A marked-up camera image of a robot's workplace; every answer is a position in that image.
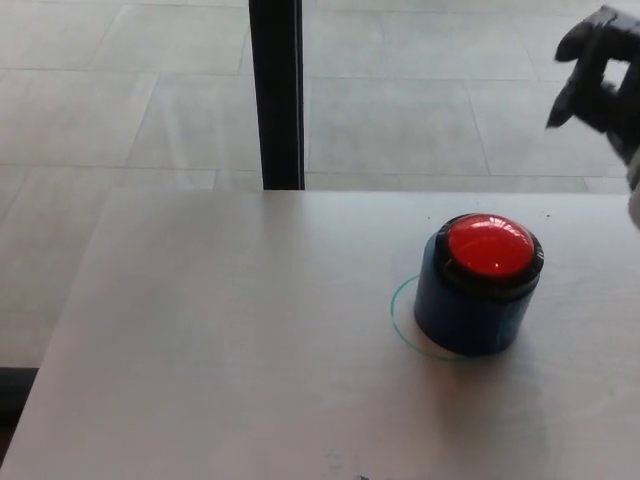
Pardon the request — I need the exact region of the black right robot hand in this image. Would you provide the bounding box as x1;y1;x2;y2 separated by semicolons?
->
544;4;640;166

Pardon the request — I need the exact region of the red dome button blue base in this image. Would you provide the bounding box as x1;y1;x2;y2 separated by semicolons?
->
413;212;546;356

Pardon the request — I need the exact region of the black vertical post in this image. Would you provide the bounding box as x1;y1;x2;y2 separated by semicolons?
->
248;0;306;192

